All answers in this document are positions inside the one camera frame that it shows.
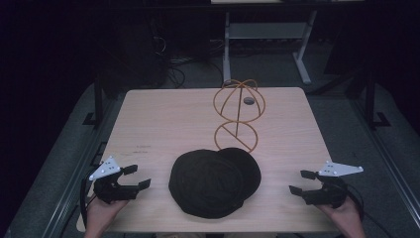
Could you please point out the black hat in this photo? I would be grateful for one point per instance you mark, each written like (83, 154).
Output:
(211, 183)

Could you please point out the white metal desk frame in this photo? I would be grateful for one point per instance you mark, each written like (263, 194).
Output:
(264, 30)

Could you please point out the person's left hand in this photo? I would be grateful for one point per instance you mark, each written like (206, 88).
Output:
(100, 218)

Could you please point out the black metal stand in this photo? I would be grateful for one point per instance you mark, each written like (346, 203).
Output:
(370, 99)
(98, 99)

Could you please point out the grey round table grommet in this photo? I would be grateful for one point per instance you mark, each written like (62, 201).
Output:
(248, 100)

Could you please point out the person's right hand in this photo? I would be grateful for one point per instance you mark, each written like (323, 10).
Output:
(348, 219)

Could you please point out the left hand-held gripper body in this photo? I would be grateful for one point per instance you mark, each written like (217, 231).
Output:
(114, 191)

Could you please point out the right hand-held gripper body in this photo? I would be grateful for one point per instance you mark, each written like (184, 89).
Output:
(332, 195)

